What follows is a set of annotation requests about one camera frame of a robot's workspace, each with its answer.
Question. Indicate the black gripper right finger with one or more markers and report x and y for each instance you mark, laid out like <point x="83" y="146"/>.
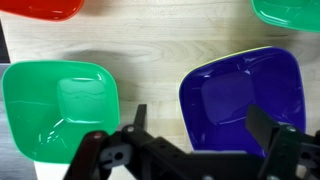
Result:
<point x="283" y="146"/>

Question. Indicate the green plastic bowl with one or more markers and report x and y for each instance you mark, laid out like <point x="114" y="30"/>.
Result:
<point x="293" y="13"/>
<point x="40" y="106"/>

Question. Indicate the yellow plastic bowl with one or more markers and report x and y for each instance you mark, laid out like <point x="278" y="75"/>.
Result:
<point x="213" y="60"/>

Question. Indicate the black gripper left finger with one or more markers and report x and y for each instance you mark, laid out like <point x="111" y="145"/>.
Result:
<point x="96" y="150"/>

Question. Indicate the red plastic bowl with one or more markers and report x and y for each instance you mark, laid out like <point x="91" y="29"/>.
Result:
<point x="40" y="8"/>

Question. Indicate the blue plastic bowl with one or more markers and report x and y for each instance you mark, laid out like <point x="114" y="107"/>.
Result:
<point x="240" y="96"/>

